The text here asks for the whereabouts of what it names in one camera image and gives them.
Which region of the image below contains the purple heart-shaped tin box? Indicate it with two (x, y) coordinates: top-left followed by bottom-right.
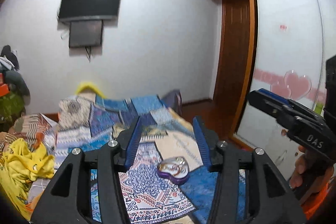
(157, 156), (190, 185)

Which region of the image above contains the person's right hand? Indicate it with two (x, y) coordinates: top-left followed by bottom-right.
(280, 128), (334, 191)

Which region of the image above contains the green bottle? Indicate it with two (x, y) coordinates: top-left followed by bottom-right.
(314, 102), (324, 115)

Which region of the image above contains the brown wooden door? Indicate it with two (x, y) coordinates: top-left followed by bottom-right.
(214, 0), (249, 136)

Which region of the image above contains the yellow cloth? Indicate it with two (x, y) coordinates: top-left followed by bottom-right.
(1, 138), (55, 221)

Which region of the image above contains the striped orange cloth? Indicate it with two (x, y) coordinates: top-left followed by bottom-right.
(1, 114), (58, 153)

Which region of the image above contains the dark blue bag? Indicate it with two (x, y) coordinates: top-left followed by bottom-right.
(161, 89), (182, 115)

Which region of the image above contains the wooden wardrobe with white doors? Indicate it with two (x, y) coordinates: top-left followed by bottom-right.
(191, 0), (336, 180)

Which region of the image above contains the blue patchwork bed blanket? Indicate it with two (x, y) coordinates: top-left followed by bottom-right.
(53, 93), (247, 224)

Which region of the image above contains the clothes pile on stand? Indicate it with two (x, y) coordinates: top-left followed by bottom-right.
(1, 45), (31, 126)

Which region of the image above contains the yellow pillow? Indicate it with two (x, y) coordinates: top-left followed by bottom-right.
(75, 81), (105, 98)

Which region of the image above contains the orange box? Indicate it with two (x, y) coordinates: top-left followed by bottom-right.
(0, 84), (10, 97)

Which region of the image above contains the small dark wall monitor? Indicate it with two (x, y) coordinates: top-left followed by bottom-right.
(69, 20), (103, 48)

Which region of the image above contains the black wall television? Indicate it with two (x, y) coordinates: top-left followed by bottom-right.
(58, 0), (121, 22)

